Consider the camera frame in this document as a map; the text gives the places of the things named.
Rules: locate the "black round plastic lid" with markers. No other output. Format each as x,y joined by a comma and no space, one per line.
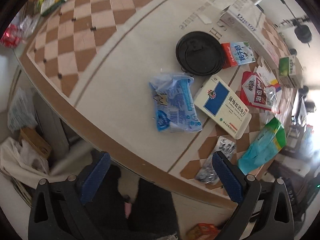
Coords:
200,54

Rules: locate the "black barbell weight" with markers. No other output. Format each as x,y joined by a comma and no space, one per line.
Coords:
303,33

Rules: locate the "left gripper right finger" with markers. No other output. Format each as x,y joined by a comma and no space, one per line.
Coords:
275,217

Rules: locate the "red blue milk carton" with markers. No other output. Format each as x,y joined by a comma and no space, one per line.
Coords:
237,54

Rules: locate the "white Doctor toothpaste box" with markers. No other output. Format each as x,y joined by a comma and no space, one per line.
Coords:
248,23

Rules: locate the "cardboard box on floor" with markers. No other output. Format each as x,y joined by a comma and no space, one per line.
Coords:
36,142

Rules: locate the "silver pill blister pack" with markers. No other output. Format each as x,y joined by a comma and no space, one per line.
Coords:
208,172

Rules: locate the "white folded cushion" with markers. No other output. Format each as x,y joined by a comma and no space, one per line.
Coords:
20,161

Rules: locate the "white blue medicine box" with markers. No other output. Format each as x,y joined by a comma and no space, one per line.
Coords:
223,106

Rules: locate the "red snack pouch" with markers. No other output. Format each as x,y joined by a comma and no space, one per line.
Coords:
256,94

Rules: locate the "green blue plastic bag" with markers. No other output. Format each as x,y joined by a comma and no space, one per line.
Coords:
268,143

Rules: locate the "person's dark trouser legs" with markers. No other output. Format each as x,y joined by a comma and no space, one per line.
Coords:
151,215

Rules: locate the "white box with colour stripes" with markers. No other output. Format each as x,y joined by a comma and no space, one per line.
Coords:
268,78

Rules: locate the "checkered table cloth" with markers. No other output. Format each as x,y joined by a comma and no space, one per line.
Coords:
92,61

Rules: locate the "red crushed can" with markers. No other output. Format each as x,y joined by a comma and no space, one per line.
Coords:
12,36

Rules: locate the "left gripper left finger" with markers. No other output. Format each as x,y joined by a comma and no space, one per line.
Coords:
57,210

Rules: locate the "green white carton box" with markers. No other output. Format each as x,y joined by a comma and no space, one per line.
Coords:
290,72

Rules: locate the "blue plastic wrapper bag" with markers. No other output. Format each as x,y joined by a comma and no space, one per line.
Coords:
174,106

